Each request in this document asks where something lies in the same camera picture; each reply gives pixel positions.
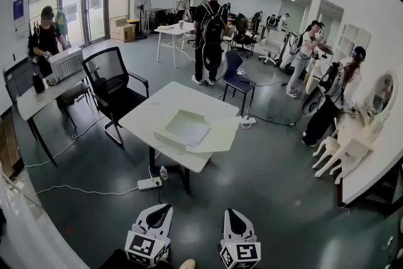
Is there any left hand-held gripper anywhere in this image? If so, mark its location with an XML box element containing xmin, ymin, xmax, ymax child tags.
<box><xmin>124</xmin><ymin>203</ymin><xmax>174</xmax><ymax>267</ymax></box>

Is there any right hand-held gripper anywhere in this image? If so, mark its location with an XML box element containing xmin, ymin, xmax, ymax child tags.
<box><xmin>219</xmin><ymin>208</ymin><xmax>262</xmax><ymax>269</ymax></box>

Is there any white A4 paper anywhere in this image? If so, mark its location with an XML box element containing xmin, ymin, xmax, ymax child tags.
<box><xmin>171</xmin><ymin>122</ymin><xmax>211</xmax><ymax>148</ymax></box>

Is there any white box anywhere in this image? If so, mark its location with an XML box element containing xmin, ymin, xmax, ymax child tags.
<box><xmin>153</xmin><ymin>109</ymin><xmax>242</xmax><ymax>154</ymax></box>

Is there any person's left forearm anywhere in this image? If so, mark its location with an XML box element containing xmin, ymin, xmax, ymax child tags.
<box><xmin>99</xmin><ymin>248</ymin><xmax>173</xmax><ymax>269</ymax></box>

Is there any white power strip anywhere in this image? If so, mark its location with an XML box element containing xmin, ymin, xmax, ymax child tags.
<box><xmin>239</xmin><ymin>115</ymin><xmax>257</xmax><ymax>130</ymax></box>
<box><xmin>137</xmin><ymin>177</ymin><xmax>163</xmax><ymax>191</ymax></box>

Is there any white marble table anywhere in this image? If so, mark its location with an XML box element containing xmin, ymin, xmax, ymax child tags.
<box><xmin>118</xmin><ymin>81</ymin><xmax>241</xmax><ymax>195</ymax></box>

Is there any black mesh office chair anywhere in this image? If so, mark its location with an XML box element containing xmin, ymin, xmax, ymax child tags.
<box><xmin>82</xmin><ymin>46</ymin><xmax>150</xmax><ymax>146</ymax></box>

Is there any white curved counter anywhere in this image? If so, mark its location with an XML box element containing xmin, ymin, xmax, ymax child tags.
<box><xmin>0</xmin><ymin>166</ymin><xmax>92</xmax><ymax>269</ymax></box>

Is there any white ornate dressing table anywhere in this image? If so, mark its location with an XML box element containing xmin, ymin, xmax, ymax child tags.
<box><xmin>312</xmin><ymin>110</ymin><xmax>390</xmax><ymax>186</ymax></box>

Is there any dark blue chair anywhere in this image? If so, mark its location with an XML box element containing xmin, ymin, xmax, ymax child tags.
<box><xmin>222</xmin><ymin>49</ymin><xmax>257</xmax><ymax>117</ymax></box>

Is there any grey desk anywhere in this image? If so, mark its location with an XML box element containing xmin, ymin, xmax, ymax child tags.
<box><xmin>17</xmin><ymin>69</ymin><xmax>95</xmax><ymax>168</ymax></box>

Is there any white microwave oven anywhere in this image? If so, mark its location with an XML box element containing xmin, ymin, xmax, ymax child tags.
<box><xmin>48</xmin><ymin>47</ymin><xmax>84</xmax><ymax>83</ymax></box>

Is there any black canister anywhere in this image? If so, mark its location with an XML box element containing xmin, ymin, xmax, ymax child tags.
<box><xmin>32</xmin><ymin>72</ymin><xmax>46</xmax><ymax>94</ymax></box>

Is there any white office chair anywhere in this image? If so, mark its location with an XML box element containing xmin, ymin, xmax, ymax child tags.
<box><xmin>258</xmin><ymin>30</ymin><xmax>286</xmax><ymax>67</ymax></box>

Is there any cardboard box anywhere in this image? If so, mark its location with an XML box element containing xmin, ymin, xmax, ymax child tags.
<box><xmin>110</xmin><ymin>16</ymin><xmax>137</xmax><ymax>43</ymax></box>

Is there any white oval mirror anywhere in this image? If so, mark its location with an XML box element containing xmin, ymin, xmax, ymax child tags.
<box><xmin>366</xmin><ymin>70</ymin><xmax>399</xmax><ymax>120</ymax></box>

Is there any black standing fan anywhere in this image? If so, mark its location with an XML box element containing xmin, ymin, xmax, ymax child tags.
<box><xmin>133</xmin><ymin>0</ymin><xmax>152</xmax><ymax>40</ymax></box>

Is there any white cubby shelf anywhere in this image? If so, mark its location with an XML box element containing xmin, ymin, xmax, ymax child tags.
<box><xmin>334</xmin><ymin>23</ymin><xmax>372</xmax><ymax>58</ymax></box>

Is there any blue wall poster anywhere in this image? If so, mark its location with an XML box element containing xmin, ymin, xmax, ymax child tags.
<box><xmin>13</xmin><ymin>0</ymin><xmax>25</xmax><ymax>31</ymax></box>

